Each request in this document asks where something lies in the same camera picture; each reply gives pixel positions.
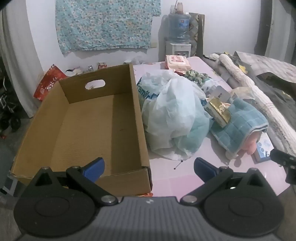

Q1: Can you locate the floral blue wall cloth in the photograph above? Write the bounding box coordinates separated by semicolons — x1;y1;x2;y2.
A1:
55;1;161;55

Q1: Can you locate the pink wet wipes pack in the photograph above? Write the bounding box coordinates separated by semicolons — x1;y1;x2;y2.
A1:
165;55;191;71

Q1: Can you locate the brown cardboard box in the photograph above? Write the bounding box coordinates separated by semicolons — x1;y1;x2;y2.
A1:
11;64;152;196

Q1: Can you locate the grey checkered quilt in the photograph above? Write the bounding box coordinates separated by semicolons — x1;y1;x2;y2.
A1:
234;51;296;83

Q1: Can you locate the gold tissue pack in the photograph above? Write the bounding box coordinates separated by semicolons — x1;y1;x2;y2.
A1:
204;97;231;128

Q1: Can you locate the dark grey bed sheet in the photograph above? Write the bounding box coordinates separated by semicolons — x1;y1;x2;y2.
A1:
202;56;295;128

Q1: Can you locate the green fabric scrunchie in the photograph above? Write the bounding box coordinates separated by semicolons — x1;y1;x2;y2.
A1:
185;70;210;86

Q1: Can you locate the pink plush toy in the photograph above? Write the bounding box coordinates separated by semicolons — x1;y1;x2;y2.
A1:
225;131;262;160

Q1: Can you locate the blue white tissue pack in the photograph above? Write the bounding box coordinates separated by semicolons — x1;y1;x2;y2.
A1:
201;79;223;98

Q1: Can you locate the red snack bag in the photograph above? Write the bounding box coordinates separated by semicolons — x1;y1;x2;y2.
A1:
33;64;67;101

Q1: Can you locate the white water dispenser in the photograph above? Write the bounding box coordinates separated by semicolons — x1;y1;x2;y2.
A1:
166;41;191;58

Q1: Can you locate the blue checkered towel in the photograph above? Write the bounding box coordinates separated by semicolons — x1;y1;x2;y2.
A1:
210;98;268;155

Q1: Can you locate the large white plastic bag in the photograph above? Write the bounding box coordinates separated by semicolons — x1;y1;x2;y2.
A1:
137;70;214;161

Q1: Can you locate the blue white medicine box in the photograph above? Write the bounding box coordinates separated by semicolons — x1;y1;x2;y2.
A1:
254;133;274;163

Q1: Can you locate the blue water bottle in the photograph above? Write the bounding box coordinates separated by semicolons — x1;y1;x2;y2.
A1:
168;14;191;44

